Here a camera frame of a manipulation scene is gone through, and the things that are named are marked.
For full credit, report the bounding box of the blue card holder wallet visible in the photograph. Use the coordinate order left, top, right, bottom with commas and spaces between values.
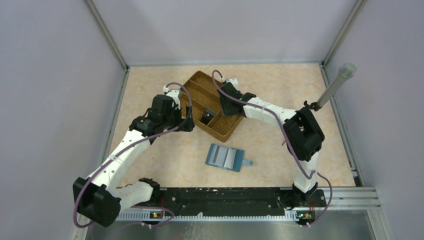
205, 143, 254, 173

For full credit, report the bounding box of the grey striped card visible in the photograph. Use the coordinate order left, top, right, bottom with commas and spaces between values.
211, 145, 227, 167

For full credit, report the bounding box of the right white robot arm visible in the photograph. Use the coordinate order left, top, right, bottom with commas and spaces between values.
217, 81, 325, 206

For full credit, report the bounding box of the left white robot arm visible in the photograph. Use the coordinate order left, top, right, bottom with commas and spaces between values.
72, 90, 195, 228

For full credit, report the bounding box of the black card in tray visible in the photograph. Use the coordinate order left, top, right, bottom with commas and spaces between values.
200, 108, 216, 125

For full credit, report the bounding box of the woven brown divided tray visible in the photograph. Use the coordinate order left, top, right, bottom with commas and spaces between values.
183, 70, 243, 143

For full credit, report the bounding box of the grey microphone on tripod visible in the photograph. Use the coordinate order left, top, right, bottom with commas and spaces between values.
303, 62, 357, 112

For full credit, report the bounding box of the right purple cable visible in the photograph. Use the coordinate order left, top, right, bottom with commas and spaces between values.
211, 69, 333, 228

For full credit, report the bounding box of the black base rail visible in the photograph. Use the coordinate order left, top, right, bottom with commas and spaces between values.
138, 187, 327, 224

